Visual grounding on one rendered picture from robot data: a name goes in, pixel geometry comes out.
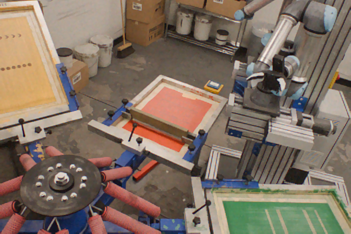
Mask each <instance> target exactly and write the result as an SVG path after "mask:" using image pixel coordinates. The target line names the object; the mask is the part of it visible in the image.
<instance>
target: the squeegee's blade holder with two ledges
mask: <svg viewBox="0 0 351 234"><path fill-rule="evenodd" d="M133 121H135V122H138V123H140V124H142V125H145V126H147V127H149V128H152V129H154V130H156V131H159V132H162V133H164V134H166V135H168V136H171V137H173V138H175V139H177V140H181V138H179V137H177V136H175V135H172V134H170V133H167V132H165V131H163V130H161V129H158V128H156V127H153V126H151V125H149V124H146V123H144V122H142V121H139V120H137V119H135V118H133Z"/></svg>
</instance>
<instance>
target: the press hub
mask: <svg viewBox="0 0 351 234"><path fill-rule="evenodd" d="M100 188H101V174H100V171H99V169H98V168H97V166H96V165H95V164H94V163H93V162H91V161H90V160H88V159H85V158H83V157H80V156H74V155H56V156H51V157H49V158H46V159H44V160H42V161H40V162H38V163H37V164H35V165H34V166H33V167H32V168H31V169H30V170H29V171H28V172H26V173H25V175H24V176H23V179H22V181H21V184H20V197H21V200H22V202H23V204H24V205H25V206H26V207H27V209H29V210H30V211H29V213H28V214H27V216H26V218H25V219H26V220H44V222H43V229H46V230H47V228H48V226H49V225H50V223H51V222H52V220H53V218H54V217H57V218H58V221H59V224H60V227H61V230H63V229H66V230H68V231H69V234H88V231H89V227H90V226H89V223H88V220H89V218H91V217H92V214H91V212H90V211H89V212H87V211H86V210H85V207H87V206H88V205H90V204H91V203H92V202H93V201H94V200H95V198H96V196H97V195H98V193H99V191H100ZM94 206H96V207H97V208H100V209H101V208H102V207H103V206H105V204H104V203H103V202H101V201H100V200H98V201H97V203H96V204H95V205H94ZM49 231H50V232H51V233H52V234H55V233H56V232H59V229H58V226H57V223H56V220H55V221H54V222H53V224H52V226H51V228H50V229H49Z"/></svg>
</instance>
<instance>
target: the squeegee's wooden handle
mask: <svg viewBox="0 0 351 234"><path fill-rule="evenodd" d="M130 114H132V118H135V119H137V120H139V121H142V122H144V123H146V124H149V125H151V126H153V127H156V128H158V129H161V130H163V131H165V132H167V133H170V134H172V135H175V136H177V137H179V138H181V140H182V136H183V137H186V138H188V132H189V130H188V129H186V128H183V127H181V126H179V125H176V124H174V123H171V122H169V121H166V120H165V119H162V118H160V117H157V116H154V115H152V114H150V113H147V112H145V111H142V110H140V109H136V108H134V107H132V108H131V109H130Z"/></svg>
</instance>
